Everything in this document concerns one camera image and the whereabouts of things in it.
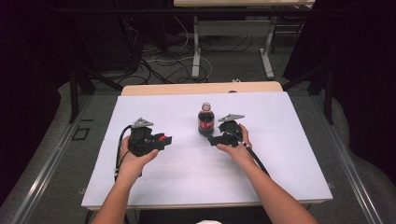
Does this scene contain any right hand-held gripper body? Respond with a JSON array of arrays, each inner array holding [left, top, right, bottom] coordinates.
[[218, 113, 246, 147]]

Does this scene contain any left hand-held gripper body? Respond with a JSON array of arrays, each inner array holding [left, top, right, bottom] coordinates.
[[128, 117, 157, 157]]

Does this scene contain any cola bottle with red label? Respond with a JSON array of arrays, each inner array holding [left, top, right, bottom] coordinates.
[[197, 102, 216, 137]]

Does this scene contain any person's right hand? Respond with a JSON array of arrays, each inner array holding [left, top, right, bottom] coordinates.
[[217, 123, 255, 168]]

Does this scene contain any person's left hand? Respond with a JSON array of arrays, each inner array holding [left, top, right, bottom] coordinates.
[[116, 135, 160, 185]]

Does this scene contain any white table board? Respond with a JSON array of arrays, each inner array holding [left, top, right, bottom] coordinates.
[[81, 91, 333, 208]]

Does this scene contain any wooden table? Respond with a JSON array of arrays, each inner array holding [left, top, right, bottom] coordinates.
[[83, 81, 326, 211]]

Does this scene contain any person's dark clothing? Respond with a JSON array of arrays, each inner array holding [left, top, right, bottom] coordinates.
[[136, 206, 265, 224]]

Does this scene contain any black metal stand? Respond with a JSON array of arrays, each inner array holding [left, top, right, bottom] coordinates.
[[281, 64, 336, 125], [68, 64, 124, 124]]

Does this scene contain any white desk with metal legs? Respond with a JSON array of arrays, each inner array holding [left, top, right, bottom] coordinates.
[[173, 0, 316, 80]]

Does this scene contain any dark equipment cabinet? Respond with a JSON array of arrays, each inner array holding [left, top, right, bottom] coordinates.
[[73, 13, 146, 73]]

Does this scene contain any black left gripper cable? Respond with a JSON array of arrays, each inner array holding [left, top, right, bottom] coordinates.
[[113, 124, 134, 182]]

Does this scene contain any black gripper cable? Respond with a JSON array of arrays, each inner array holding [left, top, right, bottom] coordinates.
[[113, 124, 134, 182], [228, 129, 271, 177]]

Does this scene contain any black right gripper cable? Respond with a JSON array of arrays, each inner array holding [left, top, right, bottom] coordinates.
[[228, 129, 271, 177]]

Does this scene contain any tangle of black floor cables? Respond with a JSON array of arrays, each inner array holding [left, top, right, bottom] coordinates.
[[118, 18, 253, 86]]

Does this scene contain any white floor cable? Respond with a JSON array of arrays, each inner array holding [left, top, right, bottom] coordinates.
[[145, 15, 214, 82]]

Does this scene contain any metal floor rail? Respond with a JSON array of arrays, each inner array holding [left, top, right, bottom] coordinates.
[[10, 92, 94, 224], [311, 92, 385, 224]]

